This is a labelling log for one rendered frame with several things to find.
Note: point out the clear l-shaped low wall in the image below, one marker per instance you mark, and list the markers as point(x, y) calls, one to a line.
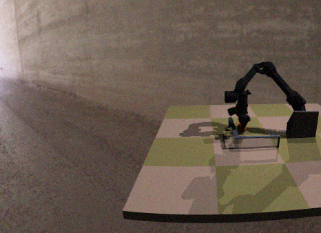
point(255, 143)

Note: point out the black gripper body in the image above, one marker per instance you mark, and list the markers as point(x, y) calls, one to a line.
point(243, 112)

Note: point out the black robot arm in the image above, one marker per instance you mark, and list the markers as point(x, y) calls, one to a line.
point(293, 98)

